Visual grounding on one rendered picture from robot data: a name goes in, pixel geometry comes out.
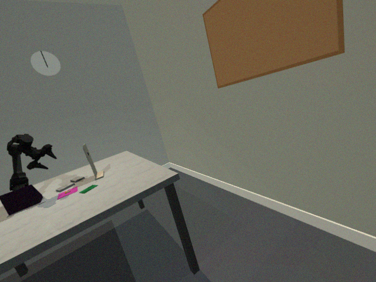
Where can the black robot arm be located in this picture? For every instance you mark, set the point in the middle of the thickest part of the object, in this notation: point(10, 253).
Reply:
point(18, 179)

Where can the translucent magenta square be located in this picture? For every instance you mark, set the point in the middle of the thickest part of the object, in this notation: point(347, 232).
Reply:
point(73, 190)

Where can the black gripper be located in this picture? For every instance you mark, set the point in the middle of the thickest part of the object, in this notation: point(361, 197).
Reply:
point(34, 153)

